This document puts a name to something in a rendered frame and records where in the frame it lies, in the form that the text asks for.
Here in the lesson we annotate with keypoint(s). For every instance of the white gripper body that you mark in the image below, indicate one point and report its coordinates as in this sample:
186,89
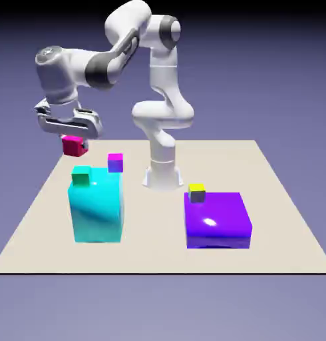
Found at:
72,125

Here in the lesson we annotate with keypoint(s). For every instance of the small magenta cube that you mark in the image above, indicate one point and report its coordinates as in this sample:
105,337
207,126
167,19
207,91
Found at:
115,163

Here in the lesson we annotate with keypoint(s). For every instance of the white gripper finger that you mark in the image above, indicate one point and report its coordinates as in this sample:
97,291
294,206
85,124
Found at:
84,145

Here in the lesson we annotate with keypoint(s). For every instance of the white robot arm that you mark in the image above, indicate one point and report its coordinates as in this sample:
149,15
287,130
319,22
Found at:
163,80

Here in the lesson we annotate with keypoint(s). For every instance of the small green cube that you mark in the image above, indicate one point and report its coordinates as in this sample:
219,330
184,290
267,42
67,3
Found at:
80,176

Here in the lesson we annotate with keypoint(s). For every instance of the small red cube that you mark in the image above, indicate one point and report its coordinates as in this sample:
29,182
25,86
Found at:
72,146

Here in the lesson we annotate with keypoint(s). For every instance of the large purple box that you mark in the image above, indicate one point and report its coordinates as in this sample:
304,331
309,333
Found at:
217,218

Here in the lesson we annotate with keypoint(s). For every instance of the small yellow cube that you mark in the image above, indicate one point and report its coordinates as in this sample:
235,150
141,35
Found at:
197,193

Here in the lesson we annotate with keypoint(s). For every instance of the large cyan box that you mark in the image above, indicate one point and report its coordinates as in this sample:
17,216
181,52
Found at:
96,207

